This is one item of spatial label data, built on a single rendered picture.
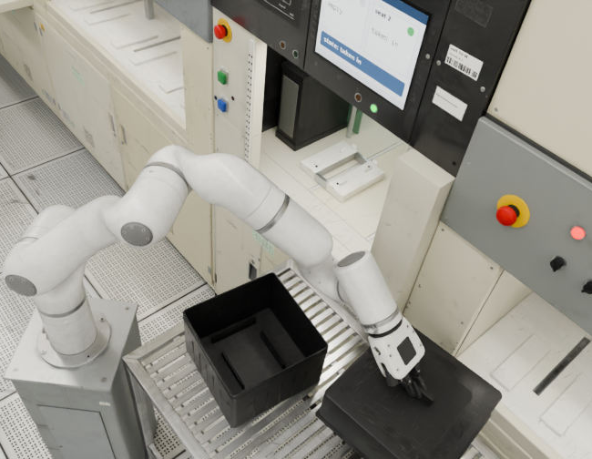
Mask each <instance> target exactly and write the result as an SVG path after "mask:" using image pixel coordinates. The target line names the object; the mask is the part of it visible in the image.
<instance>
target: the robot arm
mask: <svg viewBox="0 0 592 459"><path fill-rule="evenodd" d="M192 190H194V191H195V192H196V194H197V195H198V196H199V197H200V198H202V199H203V200H205V201H206V202H208V203H209V204H212V205H215V206H219V207H223V208H224V209H227V210H229V211H230V212H231V213H233V214H234V215H235V216H237V217H238V218H239V219H241V220H242V221H243V222H245V223H246V224H247V225H249V226H250V227H251V228H252V229H254V230H255V231H257V232H258V233H259V234H260V235H261V236H262V237H263V238H265V239H266V240H268V241H269V242H270V243H272V244H273V245H274V246H276V247H277V248H278V249H280V250H281V251H283V252H284V253H285V254H287V255H288V256H289V257H291V258H292V259H293V260H295V261H296V263H297V267H298V271H299V273H300V275H301V276H302V277H303V278H304V279H305V280H306V281H307V282H309V283H310V285H311V286H313V287H314V288H315V289H317V290H318V291H320V292H321V293H322V294H324V295H325V296H327V297H328V298H330V299H331V300H333V301H337V302H339V303H342V304H348V305H350V306H351V307H352V309H353V310H354V312H355V314H356V315H357V317H358V319H359V321H360V323H361V325H362V327H363V329H364V331H365V332H368V334H369V335H370V336H369V337H368V339H369V343H370V345H371V348H372V351H373V356H374V358H375V360H376V362H377V364H378V366H379V368H380V370H381V372H382V374H383V376H384V377H386V380H387V384H388V386H395V385H397V384H398V383H403V385H404V387H405V389H406V391H407V392H408V394H409V395H410V396H412V397H418V398H421V397H422V395H421V393H420V391H419V389H418V387H417V385H416V383H415V382H417V383H418V384H420V385H421V386H422V387H423V388H424V389H425V390H427V388H426V386H425V384H424V381H423V379H422V377H421V375H420V373H421V369H420V360H421V358H422V357H423V356H424V347H423V345H422V343H421V341H420V339H419V337H418V336H417V334H416V332H415V331H414V329H413V327H412V326H411V324H410V323H409V322H408V321H407V320H406V319H405V318H404V316H403V315H402V314H401V312H400V310H399V308H398V306H397V304H396V302H395V300H394V298H393V295H392V294H391V291H390V289H389V287H388V285H387V283H386V281H385V279H384V277H383V275H382V273H381V271H380V269H379V267H378V265H377V263H376V261H375V259H374V257H373V255H372V253H371V252H370V251H368V250H359V251H356V252H354V253H352V254H350V255H348V256H346V257H344V258H343V259H341V260H340V261H338V260H336V259H335V258H334V257H333V256H332V255H331V253H332V248H333V239H332V235H331V233H330V232H329V231H328V230H327V229H326V228H325V227H324V226H323V225H322V224H321V223H320V222H319V221H318V220H317V219H316V218H314V217H313V216H312V215H311V214H310V213H309V212H308V211H306V210H305V209H304V208H303V207H302V206H300V205H299V204H298V203H297V202H296V201H295V200H293V199H292V198H291V197H290V196H288V195H287V194H286V193H285V192H284V191H283V190H281V189H280V188H279V187H277V186H276V185H275V184H274V183H273V182H271V181H270V180H269V179H268V178H267V177H265V176H264V175H263V174H262V173H261V172H259V171H258V170H257V169H256V168H254V167H253V166H252V165H251V164H250V163H249V162H247V161H246V160H244V159H243V158H240V157H237V156H235V155H231V154H226V153H215V154H206V155H197V154H193V153H192V152H191V151H189V150H188V149H186V148H184V147H182V146H181V145H169V146H166V147H164V148H162V149H160V150H158V151H157V152H156V153H155V154H154V155H152V157H151V158H150V159H149V160H148V162H147V163H146V165H145V167H144V168H143V169H142V171H141V172H140V174H139V175H138V178H137V179H136V181H135V182H134V184H133V185H132V187H131V188H130V190H129V191H128V193H127V194H126V195H125V196H124V197H123V198H120V197H118V196H113V195H106V196H102V197H99V198H97V199H94V200H92V201H90V202H88V203H87V204H86V205H84V206H82V207H81V208H79V209H77V210H75V209H72V208H70V207H68V206H65V205H53V206H50V207H48V208H46V209H44V210H42V211H41V212H40V213H39V214H38V215H37V216H36V218H35V219H34V220H33V221H32V223H31V224H30V225H29V227H28V228H27V229H26V231H25V232H24V234H23V235H22V236H21V238H20V239H19V240H18V241H17V243H16V244H15V246H14V247H13V248H12V249H11V250H10V252H9V253H8V255H7V256H6V258H5V261H4V264H3V268H2V274H3V279H4V281H5V284H6V285H7V286H8V287H9V288H10V289H11V290H12V291H14V292H15V293H17V294H20V295H24V296H27V297H33V299H34V302H35V305H36V308H37V310H38V313H39V315H40V318H41V320H42V323H43V324H44V325H43V327H42V328H41V330H40V332H39V333H38V336H37V341H36V345H37V349H38V352H39V354H40V356H41V357H42V359H43V360H44V361H45V362H47V363H48V364H50V365H52V366H54V367H56V368H61V369H74V368H78V367H82V366H84V365H87V364H89V363H91V362H92V361H94V360H95V359H96V358H98V357H99V356H100V355H101V354H102V353H103V352H104V350H105V349H106V348H107V346H108V343H109V340H110V327H109V324H108V322H107V319H106V318H105V317H104V316H103V315H102V314H101V313H100V312H98V311H95V310H92V309H90V305H89V302H88V298H87V293H86V289H85V286H84V283H83V278H84V273H85V268H86V264H87V260H89V259H90V258H91V257H92V256H94V255H95V254H96V253H98V252H99V251H101V250H103V249H105V248H107V247H109V246H111V245H113V244H116V243H118V242H120V241H122V242H123V243H125V244H126V245H127V246H129V247H130V248H133V249H136V250H143V249H147V248H150V247H152V246H154V245H156V244H157V243H159V242H160V241H161V240H162V239H163V238H164V237H165V236H166V235H167V234H168V232H169V231H170V229H171V227H172V226H173V224H174V222H175V220H176V218H177V216H178V214H179V212H180V210H181V208H182V206H183V204H184V202H185V200H186V198H187V196H188V195H189V193H190V192H191V191H192ZM408 373H409V374H408ZM411 378H412V379H413V381H412V379H411Z"/></svg>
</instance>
